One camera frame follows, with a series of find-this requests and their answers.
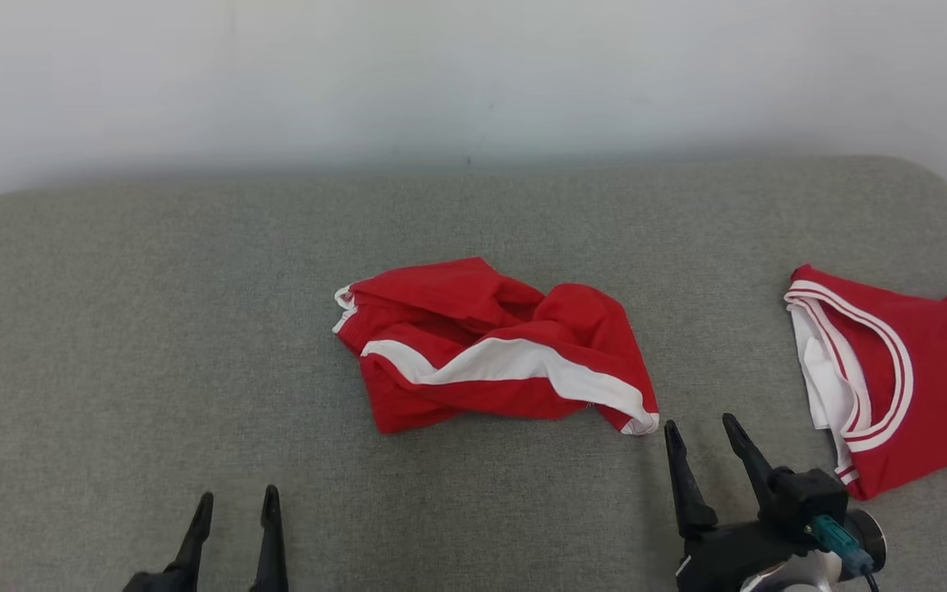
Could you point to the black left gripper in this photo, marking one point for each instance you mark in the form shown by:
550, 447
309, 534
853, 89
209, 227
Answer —
149, 582

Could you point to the grey fabric sofa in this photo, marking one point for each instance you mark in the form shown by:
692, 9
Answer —
153, 329

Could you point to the red white basketball jersey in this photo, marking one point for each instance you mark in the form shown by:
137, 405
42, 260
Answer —
926, 386

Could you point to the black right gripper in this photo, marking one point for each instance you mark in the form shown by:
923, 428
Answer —
728, 559

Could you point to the red shorts with white stripe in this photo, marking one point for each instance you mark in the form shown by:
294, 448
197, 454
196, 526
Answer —
441, 304

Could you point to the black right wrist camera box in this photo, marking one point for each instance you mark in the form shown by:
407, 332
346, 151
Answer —
802, 497

